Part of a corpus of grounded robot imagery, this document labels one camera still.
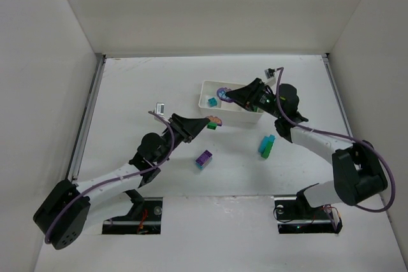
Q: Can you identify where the purple butterfly lego blue wing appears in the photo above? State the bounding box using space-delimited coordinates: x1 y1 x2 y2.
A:
217 87 233 103

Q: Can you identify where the teal square lego brick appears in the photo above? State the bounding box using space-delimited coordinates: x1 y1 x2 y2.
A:
207 97 218 108

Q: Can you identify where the small green lego brick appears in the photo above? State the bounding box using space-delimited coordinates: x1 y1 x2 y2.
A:
261 143 273 159

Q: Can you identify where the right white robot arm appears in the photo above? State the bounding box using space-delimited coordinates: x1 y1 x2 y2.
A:
226 78 388 209

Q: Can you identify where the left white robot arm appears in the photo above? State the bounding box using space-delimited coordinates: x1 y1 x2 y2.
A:
33 113 210 250

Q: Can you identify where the white three-compartment container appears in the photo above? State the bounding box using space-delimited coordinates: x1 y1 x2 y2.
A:
198 80 264 125

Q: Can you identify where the purple lego brick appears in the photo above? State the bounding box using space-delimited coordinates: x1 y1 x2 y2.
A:
197 150 212 160

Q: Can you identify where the light blue lego under purple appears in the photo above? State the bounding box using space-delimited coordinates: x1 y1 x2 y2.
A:
195 157 212 170

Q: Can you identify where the teal long lego brick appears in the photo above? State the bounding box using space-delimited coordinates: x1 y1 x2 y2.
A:
258 134 275 154

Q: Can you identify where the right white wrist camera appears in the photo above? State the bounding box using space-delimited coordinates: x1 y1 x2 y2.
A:
264 68 276 80

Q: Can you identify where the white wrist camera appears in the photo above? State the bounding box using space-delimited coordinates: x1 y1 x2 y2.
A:
154 103 165 117
264 68 276 80

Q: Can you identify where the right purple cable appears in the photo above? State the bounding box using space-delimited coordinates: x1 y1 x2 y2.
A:
274 67 396 213

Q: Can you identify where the purple cable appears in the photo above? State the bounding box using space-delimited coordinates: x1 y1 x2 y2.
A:
43 110 175 245
274 67 396 213

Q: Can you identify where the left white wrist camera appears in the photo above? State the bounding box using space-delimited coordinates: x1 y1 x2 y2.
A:
154 103 165 117

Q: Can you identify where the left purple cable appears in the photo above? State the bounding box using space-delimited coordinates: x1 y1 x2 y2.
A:
43 110 175 245

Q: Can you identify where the right aluminium rail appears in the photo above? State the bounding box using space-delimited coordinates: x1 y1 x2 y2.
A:
321 53 353 136

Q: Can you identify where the aluminium rail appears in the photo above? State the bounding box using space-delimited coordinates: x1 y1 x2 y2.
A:
66 53 106 181
321 53 353 136

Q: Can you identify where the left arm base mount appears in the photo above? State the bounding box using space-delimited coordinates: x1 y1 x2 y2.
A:
101 190 163 236

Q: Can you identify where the left aluminium rail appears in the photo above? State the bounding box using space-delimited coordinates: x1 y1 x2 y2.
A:
66 53 106 181

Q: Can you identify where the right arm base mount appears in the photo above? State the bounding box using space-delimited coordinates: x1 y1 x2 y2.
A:
272 186 343 234

